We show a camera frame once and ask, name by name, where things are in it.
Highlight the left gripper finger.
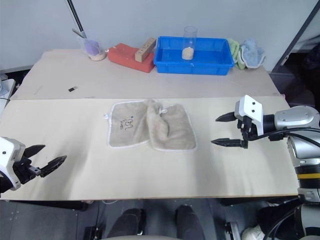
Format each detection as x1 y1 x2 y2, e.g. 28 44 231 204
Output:
24 143 47 160
39 155 68 179

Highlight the beige towel with white trim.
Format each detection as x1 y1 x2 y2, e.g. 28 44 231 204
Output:
103 98 198 153

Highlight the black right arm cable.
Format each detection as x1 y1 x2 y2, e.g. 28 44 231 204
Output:
257 127 320 149

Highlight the white shoe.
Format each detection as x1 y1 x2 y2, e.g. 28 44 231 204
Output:
240 224 266 240

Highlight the dark metal frame post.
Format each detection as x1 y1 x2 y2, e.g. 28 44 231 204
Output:
270 0 320 74

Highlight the black rod with metal clip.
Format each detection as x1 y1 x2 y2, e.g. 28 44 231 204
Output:
65 0 89 40

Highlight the black robot body cable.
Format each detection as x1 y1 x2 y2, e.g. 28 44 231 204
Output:
267 197 303 240

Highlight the light blue cloth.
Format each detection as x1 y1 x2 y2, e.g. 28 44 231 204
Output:
239 37 267 69

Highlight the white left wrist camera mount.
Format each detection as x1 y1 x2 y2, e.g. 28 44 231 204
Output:
0 136 27 191

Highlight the red brick block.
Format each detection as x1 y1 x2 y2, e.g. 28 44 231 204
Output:
107 42 156 74

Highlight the dark rounded knee shape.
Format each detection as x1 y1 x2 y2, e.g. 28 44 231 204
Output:
106 207 146 240
175 203 206 240

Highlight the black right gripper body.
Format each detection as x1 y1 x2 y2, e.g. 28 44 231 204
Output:
236 115 259 150

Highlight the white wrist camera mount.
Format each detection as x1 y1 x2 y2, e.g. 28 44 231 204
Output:
0 136 27 191
233 94 265 137

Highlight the blue plastic bin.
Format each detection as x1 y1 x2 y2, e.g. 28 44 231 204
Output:
152 36 236 75

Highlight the clear beaker with purple cloth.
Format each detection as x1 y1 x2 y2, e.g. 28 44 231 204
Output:
81 36 107 62

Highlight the green cloth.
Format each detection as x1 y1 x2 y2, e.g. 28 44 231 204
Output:
226 37 247 71

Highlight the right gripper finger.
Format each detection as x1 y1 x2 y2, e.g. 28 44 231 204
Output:
210 137 243 149
215 112 238 124

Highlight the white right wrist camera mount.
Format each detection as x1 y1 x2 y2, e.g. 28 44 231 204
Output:
233 94 265 137

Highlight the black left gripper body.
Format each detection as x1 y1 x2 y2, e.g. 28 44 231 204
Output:
12 159 41 185

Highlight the clear cylinder with beige filling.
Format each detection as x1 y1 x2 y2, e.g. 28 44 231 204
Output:
181 25 199 61

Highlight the wooden block with holes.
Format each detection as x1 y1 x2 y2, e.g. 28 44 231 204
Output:
134 36 157 63

